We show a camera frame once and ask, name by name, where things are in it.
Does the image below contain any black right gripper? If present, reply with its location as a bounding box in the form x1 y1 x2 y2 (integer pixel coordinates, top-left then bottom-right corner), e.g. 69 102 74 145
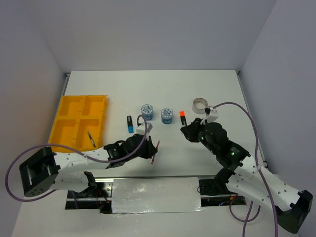
181 117 218 154

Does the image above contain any red gel pen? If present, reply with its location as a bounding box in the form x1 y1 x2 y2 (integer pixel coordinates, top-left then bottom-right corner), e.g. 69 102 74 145
151 140 160 164

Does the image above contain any blue gel pen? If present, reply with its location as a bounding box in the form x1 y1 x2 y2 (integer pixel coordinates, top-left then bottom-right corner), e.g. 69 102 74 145
87 131 96 148

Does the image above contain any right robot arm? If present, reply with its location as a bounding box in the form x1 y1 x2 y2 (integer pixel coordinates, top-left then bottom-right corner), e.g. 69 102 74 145
181 118 313 234

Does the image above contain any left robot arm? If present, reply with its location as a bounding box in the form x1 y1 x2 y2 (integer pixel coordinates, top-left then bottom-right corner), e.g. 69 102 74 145
19 134 158 198

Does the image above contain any orange capped black highlighter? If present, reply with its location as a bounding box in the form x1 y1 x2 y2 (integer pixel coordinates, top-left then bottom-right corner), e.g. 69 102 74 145
179 111 187 126

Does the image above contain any white tape roll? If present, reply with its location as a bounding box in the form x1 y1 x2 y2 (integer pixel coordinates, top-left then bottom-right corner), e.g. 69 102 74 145
192 98 208 115

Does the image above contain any blue capped black highlighter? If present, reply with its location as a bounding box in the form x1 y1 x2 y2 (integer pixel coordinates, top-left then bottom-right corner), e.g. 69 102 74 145
126 116 134 134

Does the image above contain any blue round jar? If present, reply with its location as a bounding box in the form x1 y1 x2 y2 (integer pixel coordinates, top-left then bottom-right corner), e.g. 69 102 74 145
141 104 154 120
161 108 173 124

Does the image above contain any yellow compartment tray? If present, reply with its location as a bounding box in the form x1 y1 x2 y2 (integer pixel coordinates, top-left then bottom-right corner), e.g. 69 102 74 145
48 95 108 152

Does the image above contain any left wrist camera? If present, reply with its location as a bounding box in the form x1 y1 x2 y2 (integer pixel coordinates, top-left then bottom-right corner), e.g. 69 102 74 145
136 122 153 137

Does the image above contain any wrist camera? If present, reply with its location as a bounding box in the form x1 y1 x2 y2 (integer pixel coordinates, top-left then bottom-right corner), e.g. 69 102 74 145
136 122 153 137
200 106 219 125

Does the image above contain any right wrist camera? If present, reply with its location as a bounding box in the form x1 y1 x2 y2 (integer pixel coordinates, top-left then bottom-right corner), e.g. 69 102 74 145
200 106 219 125

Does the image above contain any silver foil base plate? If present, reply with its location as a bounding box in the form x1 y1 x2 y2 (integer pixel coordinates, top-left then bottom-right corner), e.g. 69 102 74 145
112 177 202 214

